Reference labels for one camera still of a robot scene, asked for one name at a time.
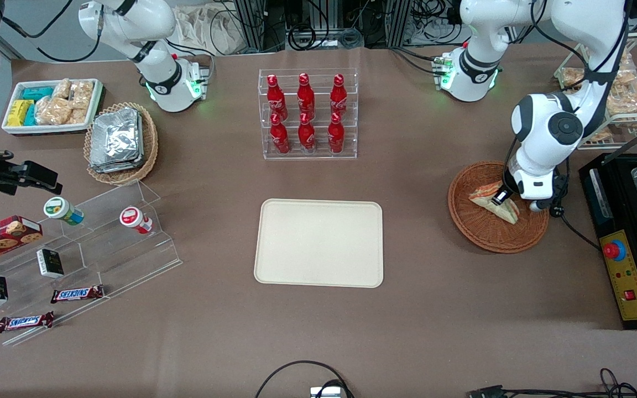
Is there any silver foil pouch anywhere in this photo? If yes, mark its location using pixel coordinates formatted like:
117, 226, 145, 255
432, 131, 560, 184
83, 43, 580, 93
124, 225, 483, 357
88, 107, 145, 174

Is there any black sealing machine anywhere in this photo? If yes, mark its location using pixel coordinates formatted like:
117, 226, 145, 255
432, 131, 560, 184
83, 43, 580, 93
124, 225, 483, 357
579, 152, 637, 331

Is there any white cloth bag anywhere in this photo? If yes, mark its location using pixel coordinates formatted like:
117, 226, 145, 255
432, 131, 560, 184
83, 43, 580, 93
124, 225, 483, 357
174, 4, 247, 56

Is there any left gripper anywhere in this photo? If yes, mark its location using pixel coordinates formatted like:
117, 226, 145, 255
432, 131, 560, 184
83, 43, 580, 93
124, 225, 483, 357
492, 156, 562, 207

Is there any aluminium frame post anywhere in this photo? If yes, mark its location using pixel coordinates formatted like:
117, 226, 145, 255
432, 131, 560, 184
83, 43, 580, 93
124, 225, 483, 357
234, 0, 286, 53
385, 0, 412, 48

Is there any clear acrylic bottle rack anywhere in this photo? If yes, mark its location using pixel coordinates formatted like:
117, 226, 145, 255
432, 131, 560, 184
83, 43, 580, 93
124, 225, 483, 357
258, 68, 359, 161

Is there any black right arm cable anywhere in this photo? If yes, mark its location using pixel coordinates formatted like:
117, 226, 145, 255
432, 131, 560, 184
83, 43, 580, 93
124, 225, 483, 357
0, 0, 106, 62

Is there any triangular sandwich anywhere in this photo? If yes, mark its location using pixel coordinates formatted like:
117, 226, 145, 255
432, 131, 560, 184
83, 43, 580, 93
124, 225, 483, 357
468, 181, 520, 225

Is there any white rectangular snack bin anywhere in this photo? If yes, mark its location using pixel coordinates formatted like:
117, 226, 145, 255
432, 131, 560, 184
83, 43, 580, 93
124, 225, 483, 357
1, 78, 105, 136

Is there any green lid yogurt cup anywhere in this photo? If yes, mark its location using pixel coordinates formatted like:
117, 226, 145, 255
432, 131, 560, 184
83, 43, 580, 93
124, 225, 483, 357
43, 196, 85, 226

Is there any snickers chocolate bar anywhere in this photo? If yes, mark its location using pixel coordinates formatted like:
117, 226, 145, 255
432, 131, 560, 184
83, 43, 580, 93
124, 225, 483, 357
0, 311, 55, 333
50, 285, 105, 304

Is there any cream rectangular serving tray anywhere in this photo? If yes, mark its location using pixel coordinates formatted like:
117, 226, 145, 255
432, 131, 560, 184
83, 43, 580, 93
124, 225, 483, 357
253, 198, 384, 289

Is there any clear acrylic stepped display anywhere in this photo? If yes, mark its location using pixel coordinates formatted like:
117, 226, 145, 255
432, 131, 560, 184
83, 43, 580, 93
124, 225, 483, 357
0, 179, 183, 348

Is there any oval tan wicker basket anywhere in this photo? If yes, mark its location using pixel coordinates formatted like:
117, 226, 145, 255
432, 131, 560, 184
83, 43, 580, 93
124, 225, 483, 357
83, 102, 159, 186

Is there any red cola bottle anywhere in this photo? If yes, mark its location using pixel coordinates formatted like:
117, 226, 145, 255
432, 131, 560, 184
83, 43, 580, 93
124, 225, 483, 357
297, 72, 316, 119
270, 112, 291, 155
266, 74, 289, 119
327, 112, 346, 154
298, 112, 316, 154
330, 74, 348, 117

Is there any black left wrist camera cable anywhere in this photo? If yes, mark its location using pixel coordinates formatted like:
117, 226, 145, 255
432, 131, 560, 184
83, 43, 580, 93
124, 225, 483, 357
529, 0, 631, 89

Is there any yellow snack packet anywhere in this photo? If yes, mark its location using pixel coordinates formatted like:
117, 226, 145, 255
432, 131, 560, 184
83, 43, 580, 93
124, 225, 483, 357
7, 99, 34, 127

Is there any black looped table cable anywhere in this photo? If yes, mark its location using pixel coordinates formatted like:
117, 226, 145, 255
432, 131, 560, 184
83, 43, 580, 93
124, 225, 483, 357
254, 360, 355, 398

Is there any round brown wicker basket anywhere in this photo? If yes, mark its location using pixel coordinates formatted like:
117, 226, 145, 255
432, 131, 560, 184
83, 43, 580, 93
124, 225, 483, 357
447, 160, 550, 254

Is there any red lid yogurt cup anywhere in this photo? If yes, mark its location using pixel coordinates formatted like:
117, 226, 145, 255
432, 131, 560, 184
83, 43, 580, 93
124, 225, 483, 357
119, 206, 154, 234

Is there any black cable with connector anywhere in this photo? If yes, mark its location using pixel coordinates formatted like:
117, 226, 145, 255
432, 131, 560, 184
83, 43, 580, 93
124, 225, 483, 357
468, 368, 637, 398

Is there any black power cable with plug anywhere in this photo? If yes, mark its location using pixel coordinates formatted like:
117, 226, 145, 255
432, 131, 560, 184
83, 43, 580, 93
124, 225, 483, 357
548, 177, 601, 252

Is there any red emergency stop button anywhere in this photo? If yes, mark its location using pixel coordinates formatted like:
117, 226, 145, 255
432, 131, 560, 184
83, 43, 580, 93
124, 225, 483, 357
603, 240, 627, 262

